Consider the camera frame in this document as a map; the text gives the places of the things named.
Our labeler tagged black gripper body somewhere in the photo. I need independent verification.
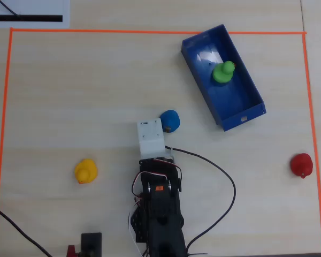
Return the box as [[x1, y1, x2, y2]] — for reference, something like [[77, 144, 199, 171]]
[[138, 158, 182, 193]]

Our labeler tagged green rubber duck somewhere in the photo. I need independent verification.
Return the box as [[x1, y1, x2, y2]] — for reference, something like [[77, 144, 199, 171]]
[[212, 61, 236, 84]]

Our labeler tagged yellow rubber duck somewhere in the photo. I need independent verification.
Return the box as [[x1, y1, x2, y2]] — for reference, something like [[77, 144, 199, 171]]
[[74, 158, 98, 185]]

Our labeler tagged orange tape strip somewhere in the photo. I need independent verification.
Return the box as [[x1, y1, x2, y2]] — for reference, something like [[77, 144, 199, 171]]
[[0, 28, 14, 257], [301, 32, 321, 254], [10, 27, 307, 36]]

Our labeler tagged red clamp handle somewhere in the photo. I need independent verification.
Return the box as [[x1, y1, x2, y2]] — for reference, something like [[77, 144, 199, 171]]
[[66, 244, 79, 257]]

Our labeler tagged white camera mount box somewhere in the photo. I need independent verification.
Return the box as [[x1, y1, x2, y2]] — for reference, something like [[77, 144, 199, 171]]
[[136, 118, 166, 158]]

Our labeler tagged black power cable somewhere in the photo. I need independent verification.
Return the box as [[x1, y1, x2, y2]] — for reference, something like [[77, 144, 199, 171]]
[[0, 202, 53, 257]]

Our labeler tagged blue rubber duck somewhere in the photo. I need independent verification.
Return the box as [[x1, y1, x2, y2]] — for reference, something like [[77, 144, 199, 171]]
[[159, 109, 181, 134]]

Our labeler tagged blue plastic box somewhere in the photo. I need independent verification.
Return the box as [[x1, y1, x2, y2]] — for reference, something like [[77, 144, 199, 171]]
[[181, 24, 267, 132]]

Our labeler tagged small black red device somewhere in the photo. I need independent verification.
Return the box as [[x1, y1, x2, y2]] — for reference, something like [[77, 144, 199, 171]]
[[81, 232, 102, 257]]

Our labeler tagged red rubber duck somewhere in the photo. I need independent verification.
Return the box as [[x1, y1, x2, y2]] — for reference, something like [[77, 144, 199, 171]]
[[290, 153, 314, 179]]

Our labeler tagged thin black cable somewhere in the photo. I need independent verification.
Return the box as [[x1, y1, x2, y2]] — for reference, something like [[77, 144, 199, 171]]
[[0, 0, 20, 16]]

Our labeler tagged black camera cable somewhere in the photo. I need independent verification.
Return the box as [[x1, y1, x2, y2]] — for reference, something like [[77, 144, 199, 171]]
[[165, 146, 236, 257]]

